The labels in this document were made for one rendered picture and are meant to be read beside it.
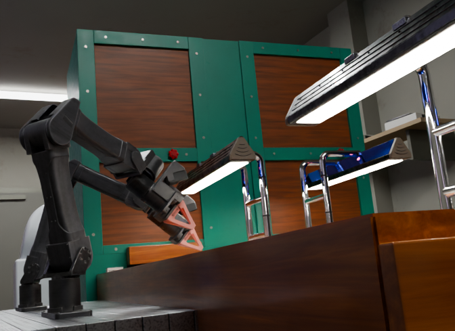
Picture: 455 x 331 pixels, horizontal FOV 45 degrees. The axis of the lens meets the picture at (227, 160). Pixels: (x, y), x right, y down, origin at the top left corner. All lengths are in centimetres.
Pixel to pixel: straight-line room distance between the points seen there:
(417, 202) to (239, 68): 250
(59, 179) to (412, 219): 83
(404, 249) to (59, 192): 84
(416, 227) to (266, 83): 215
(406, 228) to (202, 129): 196
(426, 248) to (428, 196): 412
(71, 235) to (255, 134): 147
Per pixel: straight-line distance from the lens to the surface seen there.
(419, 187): 466
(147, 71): 245
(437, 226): 52
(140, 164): 137
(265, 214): 182
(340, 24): 529
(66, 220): 118
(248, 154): 159
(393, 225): 49
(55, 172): 118
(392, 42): 96
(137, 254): 219
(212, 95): 249
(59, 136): 118
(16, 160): 843
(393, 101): 490
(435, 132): 114
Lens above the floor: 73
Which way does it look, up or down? 12 degrees up
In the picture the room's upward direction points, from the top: 5 degrees counter-clockwise
